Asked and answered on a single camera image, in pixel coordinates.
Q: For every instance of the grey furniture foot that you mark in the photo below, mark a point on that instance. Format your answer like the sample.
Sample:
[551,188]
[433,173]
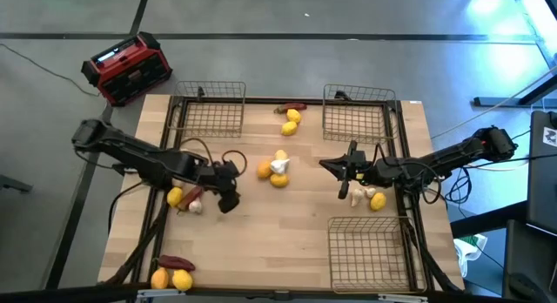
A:
[13,184]

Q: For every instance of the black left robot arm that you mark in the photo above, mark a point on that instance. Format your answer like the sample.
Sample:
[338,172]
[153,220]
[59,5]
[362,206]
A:
[130,150]

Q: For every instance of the dark red chili pepper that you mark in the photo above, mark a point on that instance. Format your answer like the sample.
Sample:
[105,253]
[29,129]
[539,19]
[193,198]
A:
[176,263]

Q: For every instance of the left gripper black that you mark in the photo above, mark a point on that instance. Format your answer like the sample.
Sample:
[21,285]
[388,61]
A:
[222,177]

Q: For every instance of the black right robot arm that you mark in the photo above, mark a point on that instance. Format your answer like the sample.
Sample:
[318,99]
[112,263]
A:
[457,155]

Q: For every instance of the black computer case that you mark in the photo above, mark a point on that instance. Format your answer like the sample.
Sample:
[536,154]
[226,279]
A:
[541,185]

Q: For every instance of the black desk foot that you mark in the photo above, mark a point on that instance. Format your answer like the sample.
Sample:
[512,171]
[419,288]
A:
[500,102]

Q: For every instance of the white logo sticker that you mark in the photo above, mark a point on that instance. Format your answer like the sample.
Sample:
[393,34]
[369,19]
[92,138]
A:
[550,136]

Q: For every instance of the white green bag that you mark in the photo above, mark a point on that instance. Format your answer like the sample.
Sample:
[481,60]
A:
[467,251]

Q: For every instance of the small white garlic bulb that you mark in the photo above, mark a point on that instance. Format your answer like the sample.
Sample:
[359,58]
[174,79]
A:
[370,192]

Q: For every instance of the red black jobsite radio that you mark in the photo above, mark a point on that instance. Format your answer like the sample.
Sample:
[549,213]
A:
[130,72]

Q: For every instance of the black rig crossbar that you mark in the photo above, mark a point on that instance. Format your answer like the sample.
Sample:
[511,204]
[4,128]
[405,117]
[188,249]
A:
[65,296]

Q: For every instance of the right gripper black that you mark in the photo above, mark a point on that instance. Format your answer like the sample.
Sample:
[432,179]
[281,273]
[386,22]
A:
[365,170]

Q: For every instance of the white table sticker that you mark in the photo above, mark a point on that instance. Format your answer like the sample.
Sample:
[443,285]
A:
[415,102]

